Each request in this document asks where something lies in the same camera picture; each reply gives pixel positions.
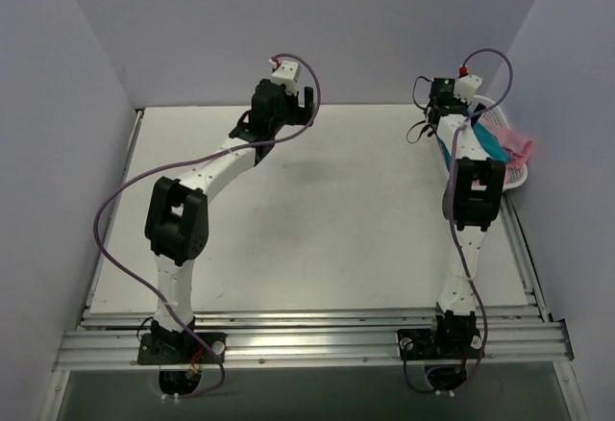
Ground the teal t-shirt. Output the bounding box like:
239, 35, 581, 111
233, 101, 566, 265
436, 114, 510, 169

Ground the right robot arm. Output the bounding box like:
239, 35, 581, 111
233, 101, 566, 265
426, 75, 505, 357

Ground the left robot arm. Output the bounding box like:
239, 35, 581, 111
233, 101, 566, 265
145, 79, 316, 362

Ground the white perforated plastic basket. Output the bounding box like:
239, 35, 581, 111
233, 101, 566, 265
473, 95, 529, 191

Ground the pink t-shirt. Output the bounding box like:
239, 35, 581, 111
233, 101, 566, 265
482, 121, 534, 168

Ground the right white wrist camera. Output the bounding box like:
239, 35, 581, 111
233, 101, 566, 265
454, 74, 482, 104

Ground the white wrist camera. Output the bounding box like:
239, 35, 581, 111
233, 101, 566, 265
270, 60, 301, 89
454, 74, 482, 104

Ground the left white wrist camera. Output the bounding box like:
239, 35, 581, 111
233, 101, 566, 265
270, 60, 301, 89

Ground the black thin cable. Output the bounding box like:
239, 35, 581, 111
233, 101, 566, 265
406, 76, 441, 144

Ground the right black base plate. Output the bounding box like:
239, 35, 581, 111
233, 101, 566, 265
396, 328, 481, 360

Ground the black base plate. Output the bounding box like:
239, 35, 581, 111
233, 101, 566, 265
136, 332, 227, 365
396, 328, 481, 360

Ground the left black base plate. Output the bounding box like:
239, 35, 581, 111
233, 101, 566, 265
136, 332, 227, 365

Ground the aluminium rail frame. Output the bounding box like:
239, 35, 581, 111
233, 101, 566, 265
55, 105, 573, 371

